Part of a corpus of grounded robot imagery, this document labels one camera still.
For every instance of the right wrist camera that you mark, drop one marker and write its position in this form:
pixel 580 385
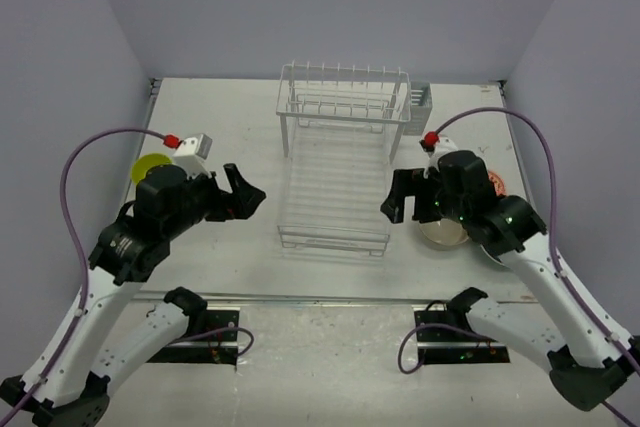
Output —
pixel 441 148

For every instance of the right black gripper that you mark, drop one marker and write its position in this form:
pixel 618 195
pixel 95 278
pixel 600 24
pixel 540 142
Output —
pixel 408 182

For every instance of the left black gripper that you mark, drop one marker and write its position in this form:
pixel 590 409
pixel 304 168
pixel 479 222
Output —
pixel 242 203

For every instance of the grey cutlery holder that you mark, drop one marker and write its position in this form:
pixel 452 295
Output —
pixel 420 109

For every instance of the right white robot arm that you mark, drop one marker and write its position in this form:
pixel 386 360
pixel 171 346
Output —
pixel 586 353

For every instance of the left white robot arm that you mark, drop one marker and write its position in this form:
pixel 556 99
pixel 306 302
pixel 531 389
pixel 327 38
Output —
pixel 75 387

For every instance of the white orange patterned bowl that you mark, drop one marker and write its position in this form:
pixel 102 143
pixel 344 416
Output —
pixel 498 183

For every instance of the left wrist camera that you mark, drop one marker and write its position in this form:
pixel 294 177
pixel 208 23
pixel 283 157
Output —
pixel 192 153

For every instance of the yellow bowl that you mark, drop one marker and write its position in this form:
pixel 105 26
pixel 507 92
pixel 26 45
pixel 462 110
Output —
pixel 145 163

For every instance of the white wire dish rack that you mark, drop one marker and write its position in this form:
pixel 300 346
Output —
pixel 341 127

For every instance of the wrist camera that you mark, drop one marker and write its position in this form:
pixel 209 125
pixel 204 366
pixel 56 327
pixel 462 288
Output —
pixel 441 148
pixel 192 153

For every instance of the dark green bowl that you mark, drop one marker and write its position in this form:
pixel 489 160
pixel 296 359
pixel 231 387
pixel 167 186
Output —
pixel 483 258

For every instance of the beige bowl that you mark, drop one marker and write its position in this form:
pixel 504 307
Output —
pixel 443 234

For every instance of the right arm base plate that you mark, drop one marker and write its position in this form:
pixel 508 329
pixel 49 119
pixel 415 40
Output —
pixel 439 346

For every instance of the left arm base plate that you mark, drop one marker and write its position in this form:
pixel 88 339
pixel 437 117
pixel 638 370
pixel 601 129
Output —
pixel 217 349

